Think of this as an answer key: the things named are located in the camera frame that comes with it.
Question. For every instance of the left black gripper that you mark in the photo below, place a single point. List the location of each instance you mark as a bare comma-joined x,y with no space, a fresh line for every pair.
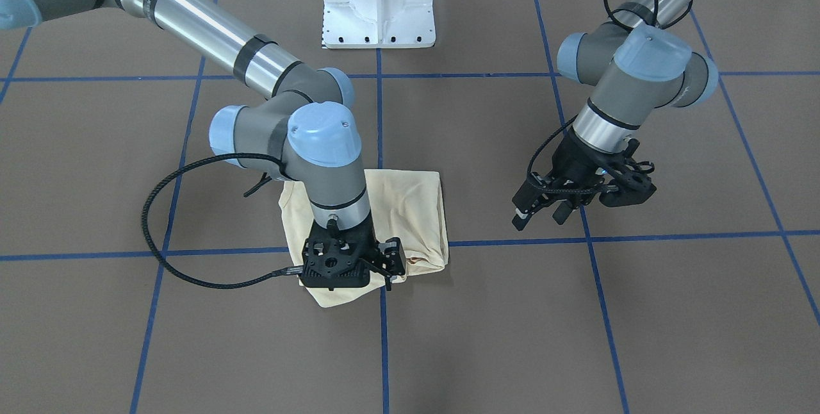
572,164

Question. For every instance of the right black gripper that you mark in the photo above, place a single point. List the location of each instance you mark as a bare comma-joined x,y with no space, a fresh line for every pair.
392,256

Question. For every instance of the beige long sleeve shirt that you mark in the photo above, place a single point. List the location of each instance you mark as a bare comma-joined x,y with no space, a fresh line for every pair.
401,204

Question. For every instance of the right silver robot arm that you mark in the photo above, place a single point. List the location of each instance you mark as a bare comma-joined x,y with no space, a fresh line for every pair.
304,132

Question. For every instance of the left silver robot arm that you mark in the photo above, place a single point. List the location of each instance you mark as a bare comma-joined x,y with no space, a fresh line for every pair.
634,65

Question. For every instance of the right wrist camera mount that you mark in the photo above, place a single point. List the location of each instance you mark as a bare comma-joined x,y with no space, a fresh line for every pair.
330,263

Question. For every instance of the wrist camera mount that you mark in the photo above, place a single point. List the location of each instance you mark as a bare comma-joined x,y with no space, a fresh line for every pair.
330,263
630,183

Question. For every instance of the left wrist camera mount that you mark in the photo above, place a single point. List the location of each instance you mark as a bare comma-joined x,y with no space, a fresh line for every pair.
630,183

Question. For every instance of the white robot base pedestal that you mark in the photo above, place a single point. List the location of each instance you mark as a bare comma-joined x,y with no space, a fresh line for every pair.
378,24

